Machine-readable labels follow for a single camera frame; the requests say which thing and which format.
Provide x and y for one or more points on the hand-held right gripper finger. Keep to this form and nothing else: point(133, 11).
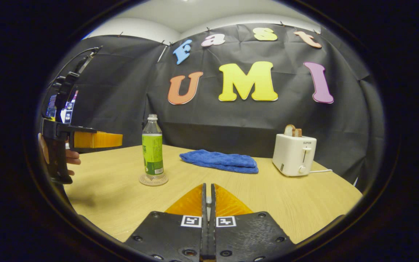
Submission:
point(213, 207)
point(204, 207)

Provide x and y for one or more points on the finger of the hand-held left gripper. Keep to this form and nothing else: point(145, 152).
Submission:
point(96, 140)

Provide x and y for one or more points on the green label water bottle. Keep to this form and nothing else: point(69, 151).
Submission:
point(153, 149)

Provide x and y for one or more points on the round wooden coaster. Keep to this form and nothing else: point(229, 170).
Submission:
point(147, 181)

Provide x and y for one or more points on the computer monitor screen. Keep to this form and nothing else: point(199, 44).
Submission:
point(68, 114)

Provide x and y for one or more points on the blue folded towel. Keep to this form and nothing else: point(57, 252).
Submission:
point(218, 161)

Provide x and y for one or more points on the black backdrop cloth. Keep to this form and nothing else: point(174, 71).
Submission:
point(231, 120)

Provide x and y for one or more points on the white toaster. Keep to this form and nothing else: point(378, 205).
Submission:
point(293, 154)

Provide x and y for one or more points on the pale bread slice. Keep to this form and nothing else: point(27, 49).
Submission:
point(288, 130)

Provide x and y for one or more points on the brown toast slice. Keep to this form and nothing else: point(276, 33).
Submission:
point(298, 133)

